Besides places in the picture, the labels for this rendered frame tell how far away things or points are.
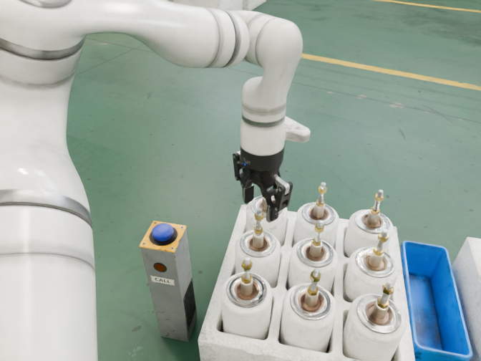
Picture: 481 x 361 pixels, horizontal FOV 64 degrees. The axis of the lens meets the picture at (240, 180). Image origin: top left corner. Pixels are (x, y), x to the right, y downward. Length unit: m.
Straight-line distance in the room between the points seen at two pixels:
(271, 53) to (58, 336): 0.42
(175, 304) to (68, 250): 0.63
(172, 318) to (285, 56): 0.61
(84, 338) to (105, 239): 1.00
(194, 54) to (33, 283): 0.31
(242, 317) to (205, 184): 0.73
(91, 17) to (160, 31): 0.08
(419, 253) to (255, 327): 0.53
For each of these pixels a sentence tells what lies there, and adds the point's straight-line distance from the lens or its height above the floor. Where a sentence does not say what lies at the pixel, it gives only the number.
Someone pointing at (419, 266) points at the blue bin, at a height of 0.04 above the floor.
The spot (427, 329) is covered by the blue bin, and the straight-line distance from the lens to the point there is 1.09.
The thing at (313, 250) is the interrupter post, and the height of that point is 0.27.
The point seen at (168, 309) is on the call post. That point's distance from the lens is 0.89.
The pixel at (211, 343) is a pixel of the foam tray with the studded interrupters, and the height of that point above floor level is 0.18.
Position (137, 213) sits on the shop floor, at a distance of 1.30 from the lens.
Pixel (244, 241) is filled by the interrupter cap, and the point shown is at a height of 0.25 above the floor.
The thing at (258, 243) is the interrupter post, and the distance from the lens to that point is 0.81.
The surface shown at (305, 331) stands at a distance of 0.73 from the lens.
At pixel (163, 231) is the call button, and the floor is 0.33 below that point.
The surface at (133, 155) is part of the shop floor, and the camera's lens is 1.57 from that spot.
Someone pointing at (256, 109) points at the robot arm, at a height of 0.58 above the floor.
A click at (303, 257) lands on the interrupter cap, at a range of 0.80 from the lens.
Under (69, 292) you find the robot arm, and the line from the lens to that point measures 0.24.
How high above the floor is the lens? 0.85
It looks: 38 degrees down
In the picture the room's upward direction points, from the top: straight up
